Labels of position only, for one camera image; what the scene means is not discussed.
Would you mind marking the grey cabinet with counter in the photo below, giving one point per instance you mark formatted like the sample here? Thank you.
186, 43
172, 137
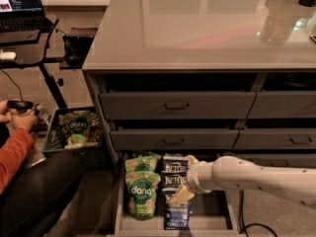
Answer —
204, 46

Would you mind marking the middle left drawer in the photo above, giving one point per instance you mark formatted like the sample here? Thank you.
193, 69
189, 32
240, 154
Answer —
174, 134

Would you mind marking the person's right hand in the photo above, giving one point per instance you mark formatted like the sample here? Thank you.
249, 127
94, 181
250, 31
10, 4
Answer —
24, 121

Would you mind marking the open bottom left drawer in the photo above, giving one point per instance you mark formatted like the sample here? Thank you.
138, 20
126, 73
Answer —
210, 215

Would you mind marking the front blue kettle chip bag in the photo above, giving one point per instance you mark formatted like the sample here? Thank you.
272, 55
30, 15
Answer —
176, 217

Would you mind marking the person's left hand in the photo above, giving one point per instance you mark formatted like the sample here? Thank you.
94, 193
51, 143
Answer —
5, 113

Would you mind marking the rear blue kettle chip bag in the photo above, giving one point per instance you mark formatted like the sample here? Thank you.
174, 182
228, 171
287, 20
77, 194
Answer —
175, 164

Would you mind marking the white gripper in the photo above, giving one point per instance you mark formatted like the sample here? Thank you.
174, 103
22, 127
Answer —
197, 177

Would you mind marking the white mouse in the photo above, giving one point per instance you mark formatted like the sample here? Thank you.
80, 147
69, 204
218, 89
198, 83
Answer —
7, 56

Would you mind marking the middle blue kettle chip bag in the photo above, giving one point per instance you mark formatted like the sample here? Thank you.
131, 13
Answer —
173, 180

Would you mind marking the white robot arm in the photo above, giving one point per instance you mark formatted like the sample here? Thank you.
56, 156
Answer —
232, 173

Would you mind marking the seated person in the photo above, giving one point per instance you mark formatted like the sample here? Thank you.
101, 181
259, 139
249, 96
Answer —
31, 200

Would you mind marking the black laptop stand desk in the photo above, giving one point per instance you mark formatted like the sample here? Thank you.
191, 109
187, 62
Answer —
34, 55

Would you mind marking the black controller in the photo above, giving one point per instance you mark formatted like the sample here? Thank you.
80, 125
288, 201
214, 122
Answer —
20, 105

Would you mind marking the green plastic crate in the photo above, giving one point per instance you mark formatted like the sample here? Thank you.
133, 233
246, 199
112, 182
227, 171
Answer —
57, 134

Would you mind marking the blue kettle chip bag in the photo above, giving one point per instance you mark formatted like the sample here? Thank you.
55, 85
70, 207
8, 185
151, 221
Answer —
173, 180
175, 164
176, 217

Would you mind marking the top right drawer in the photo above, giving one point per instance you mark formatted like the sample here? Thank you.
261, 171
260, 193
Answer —
284, 105

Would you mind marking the black laptop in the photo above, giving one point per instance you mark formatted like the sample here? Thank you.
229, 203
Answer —
23, 15

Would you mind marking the dang bag in crate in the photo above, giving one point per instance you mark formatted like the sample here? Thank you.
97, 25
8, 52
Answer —
78, 124

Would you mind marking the green dang chip bag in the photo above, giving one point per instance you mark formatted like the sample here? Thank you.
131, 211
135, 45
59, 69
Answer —
142, 162
142, 187

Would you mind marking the middle right drawer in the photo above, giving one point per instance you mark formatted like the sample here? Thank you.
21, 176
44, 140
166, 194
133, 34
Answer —
276, 138

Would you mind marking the top left drawer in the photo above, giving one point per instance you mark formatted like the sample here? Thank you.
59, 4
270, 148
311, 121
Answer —
176, 105

